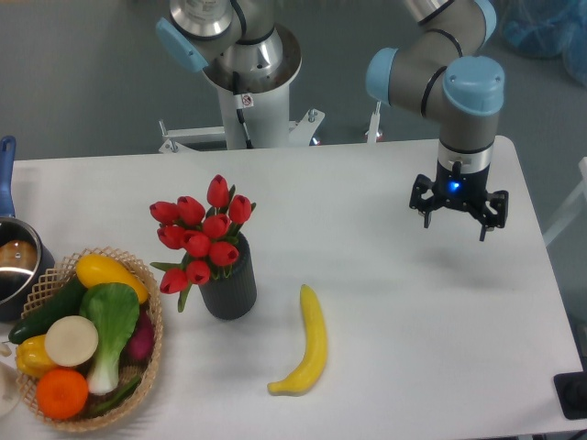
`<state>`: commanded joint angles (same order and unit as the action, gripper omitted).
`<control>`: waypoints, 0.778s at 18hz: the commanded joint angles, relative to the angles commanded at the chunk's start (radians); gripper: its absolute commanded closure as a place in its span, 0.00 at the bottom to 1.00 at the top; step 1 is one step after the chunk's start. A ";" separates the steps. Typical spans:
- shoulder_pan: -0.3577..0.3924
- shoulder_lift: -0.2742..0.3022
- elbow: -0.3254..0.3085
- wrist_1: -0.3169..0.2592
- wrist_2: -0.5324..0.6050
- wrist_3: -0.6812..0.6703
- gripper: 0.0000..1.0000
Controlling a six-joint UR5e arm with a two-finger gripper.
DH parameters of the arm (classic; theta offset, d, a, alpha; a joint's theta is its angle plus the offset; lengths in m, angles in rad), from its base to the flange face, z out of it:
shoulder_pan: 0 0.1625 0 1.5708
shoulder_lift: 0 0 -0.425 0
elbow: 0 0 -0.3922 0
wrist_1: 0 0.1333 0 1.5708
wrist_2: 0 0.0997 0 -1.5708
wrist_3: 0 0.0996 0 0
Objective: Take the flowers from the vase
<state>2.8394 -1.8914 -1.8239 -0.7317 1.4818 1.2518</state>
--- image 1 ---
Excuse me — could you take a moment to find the woven bamboo basket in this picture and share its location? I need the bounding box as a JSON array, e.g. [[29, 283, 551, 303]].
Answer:
[[17, 247, 163, 434]]

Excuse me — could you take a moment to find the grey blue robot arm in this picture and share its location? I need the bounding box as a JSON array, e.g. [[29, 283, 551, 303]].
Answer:
[[155, 1, 508, 231]]

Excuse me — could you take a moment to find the yellow bell pepper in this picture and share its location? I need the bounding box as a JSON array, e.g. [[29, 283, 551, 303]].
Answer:
[[16, 335, 58, 379]]

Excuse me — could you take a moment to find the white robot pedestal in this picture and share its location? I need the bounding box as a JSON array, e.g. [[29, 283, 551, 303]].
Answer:
[[156, 18, 325, 150]]

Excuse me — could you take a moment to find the purple sweet potato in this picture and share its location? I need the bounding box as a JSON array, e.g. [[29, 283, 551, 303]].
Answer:
[[126, 310, 155, 361]]

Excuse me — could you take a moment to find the orange fruit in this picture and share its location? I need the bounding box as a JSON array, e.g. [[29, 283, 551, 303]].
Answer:
[[36, 368, 89, 420]]

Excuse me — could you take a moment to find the yellow banana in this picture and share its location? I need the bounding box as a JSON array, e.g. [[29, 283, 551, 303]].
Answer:
[[267, 284, 328, 396]]

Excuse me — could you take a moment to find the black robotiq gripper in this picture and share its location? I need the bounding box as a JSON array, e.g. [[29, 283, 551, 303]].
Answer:
[[409, 163, 509, 241]]

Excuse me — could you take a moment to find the white garlic piece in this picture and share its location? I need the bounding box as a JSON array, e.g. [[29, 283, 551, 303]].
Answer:
[[0, 343, 12, 358]]

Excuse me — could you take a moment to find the white frame at right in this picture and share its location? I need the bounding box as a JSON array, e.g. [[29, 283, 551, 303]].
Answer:
[[542, 157, 586, 247]]

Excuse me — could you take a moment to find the blue plastic bag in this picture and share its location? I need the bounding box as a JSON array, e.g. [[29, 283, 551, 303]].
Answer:
[[499, 1, 586, 85]]

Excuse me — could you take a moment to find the dark grey ribbed vase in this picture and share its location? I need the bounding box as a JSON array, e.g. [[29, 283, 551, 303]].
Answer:
[[199, 233, 257, 321]]

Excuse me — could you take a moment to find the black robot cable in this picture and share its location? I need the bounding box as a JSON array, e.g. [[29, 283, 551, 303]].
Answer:
[[231, 71, 254, 149]]

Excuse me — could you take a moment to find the green chili pepper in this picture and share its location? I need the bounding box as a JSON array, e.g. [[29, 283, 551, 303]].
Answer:
[[86, 376, 141, 418]]

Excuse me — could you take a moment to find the yellow squash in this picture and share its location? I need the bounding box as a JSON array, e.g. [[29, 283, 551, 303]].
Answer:
[[75, 254, 150, 304]]

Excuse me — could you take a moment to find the dark green cucumber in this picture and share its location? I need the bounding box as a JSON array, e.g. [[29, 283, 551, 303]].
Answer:
[[8, 276, 87, 345]]

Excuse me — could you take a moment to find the red tulip bouquet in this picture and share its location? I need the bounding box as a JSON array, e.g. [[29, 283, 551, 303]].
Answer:
[[150, 175, 256, 313]]

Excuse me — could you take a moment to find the green bok choy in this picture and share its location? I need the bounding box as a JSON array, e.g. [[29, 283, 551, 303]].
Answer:
[[80, 282, 139, 396]]

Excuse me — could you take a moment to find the blue handled saucepan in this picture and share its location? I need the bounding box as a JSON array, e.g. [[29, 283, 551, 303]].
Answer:
[[1, 136, 54, 323]]

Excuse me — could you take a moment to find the black device at table edge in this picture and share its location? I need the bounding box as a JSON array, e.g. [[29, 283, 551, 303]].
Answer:
[[553, 371, 587, 420]]

